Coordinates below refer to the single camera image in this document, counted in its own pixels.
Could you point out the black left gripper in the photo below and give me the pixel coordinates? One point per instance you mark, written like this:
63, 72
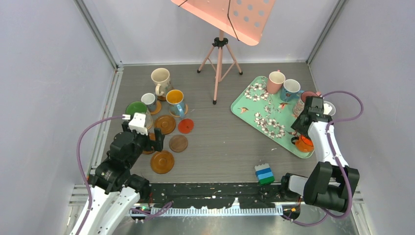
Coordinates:
157, 145

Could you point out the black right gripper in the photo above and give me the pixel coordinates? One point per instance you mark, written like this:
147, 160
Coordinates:
297, 125

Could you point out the large ridged brown wooden coaster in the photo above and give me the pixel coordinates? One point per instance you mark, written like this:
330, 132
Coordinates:
166, 124

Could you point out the dark walnut coaster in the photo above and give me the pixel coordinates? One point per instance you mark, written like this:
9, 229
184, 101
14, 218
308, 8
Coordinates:
178, 143

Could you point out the red round paper coaster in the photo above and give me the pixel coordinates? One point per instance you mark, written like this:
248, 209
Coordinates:
185, 126

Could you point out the orange mug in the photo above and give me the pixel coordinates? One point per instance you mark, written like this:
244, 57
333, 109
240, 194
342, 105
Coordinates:
303, 143

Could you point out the light plain wooden coaster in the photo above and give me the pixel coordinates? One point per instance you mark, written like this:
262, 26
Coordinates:
156, 109

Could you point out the woven rattan coaster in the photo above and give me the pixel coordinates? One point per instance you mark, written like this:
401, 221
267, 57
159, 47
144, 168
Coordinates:
178, 111

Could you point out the small blue patterned mug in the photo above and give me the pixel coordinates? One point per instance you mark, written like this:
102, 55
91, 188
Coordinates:
150, 100

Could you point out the green inside cream mug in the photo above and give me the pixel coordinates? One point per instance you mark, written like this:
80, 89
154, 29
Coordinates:
140, 107

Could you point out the yellow inside blue mug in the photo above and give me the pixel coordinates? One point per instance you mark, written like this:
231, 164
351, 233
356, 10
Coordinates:
175, 97

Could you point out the cream shell pattern mug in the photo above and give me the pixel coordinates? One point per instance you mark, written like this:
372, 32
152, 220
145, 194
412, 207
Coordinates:
162, 80

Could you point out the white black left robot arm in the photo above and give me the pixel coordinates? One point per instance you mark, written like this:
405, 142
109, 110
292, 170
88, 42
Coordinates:
113, 190

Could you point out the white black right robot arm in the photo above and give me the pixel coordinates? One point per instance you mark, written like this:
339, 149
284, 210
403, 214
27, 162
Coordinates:
332, 183

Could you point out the pink inside floral mug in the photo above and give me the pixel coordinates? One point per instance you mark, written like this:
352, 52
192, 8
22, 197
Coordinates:
299, 106

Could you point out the peach mug white inside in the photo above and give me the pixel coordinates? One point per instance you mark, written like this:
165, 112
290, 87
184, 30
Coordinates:
328, 108

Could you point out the white inside teal mug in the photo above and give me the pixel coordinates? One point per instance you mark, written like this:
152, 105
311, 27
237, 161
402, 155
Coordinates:
289, 90

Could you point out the mint green floral tray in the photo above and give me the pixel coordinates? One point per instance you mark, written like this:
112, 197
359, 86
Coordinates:
268, 114

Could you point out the pink white inside mug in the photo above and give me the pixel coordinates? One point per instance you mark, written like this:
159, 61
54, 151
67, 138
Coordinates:
275, 81

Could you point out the blue green toy brick stack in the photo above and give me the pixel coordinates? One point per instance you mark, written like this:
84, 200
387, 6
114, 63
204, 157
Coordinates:
264, 174

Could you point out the pink music stand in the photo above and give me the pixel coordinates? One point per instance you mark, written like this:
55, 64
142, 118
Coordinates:
244, 20

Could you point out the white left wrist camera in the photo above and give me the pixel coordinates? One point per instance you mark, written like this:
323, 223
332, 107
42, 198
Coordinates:
137, 123

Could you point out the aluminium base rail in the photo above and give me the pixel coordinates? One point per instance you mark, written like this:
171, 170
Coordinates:
202, 199

